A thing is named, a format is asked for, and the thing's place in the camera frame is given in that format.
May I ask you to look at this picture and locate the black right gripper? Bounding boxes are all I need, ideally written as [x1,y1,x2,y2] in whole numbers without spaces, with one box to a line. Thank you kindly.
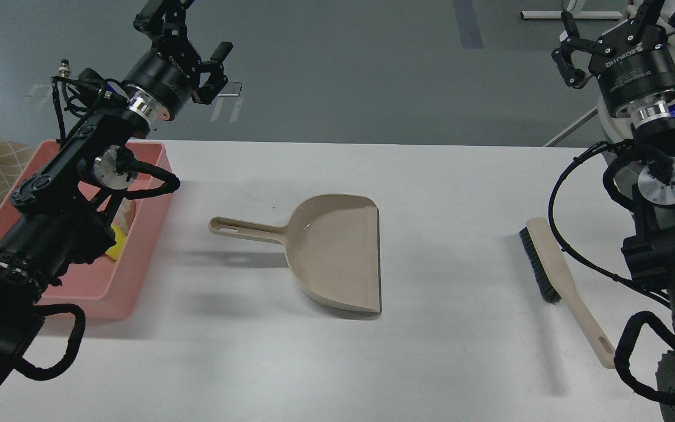
[551,0,675,121]

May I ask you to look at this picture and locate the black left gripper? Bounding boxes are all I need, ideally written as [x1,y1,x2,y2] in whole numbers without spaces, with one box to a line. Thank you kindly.
[121,1,233,121]

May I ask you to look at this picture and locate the yellow sponge piece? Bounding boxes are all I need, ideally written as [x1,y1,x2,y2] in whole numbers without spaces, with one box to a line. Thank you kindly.
[104,224,128,261]

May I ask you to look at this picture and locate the beige hand brush black bristles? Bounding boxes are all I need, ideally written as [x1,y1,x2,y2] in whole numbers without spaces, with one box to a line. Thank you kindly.
[518,218,615,369]

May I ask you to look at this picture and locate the beige plastic dustpan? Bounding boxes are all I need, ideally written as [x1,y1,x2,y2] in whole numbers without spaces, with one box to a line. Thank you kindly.
[209,194,382,314]

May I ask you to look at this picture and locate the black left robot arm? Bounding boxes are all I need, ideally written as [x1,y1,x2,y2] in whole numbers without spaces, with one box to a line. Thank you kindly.
[0,1,233,386]

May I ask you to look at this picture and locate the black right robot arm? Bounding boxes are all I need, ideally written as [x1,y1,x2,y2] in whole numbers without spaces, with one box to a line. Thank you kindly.
[547,1,675,421]

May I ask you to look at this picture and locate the pink plastic bin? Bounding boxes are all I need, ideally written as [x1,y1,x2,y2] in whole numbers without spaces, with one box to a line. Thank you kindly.
[0,141,172,320]

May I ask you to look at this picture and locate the white floor stand bar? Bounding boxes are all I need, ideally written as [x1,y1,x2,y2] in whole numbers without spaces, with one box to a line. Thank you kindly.
[520,11,622,21]

